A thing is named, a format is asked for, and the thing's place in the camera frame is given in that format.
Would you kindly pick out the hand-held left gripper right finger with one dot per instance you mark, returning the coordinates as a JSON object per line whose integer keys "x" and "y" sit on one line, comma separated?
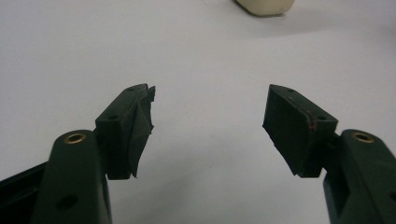
{"x": 299, "y": 133}

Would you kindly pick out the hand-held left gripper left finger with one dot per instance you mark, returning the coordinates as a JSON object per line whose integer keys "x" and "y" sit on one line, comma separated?
{"x": 121, "y": 137}

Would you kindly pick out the beige square cup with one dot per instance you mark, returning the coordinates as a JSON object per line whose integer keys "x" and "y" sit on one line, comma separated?
{"x": 264, "y": 6}

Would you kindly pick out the white paper sheet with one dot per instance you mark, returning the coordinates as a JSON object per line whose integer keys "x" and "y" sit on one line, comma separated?
{"x": 202, "y": 62}

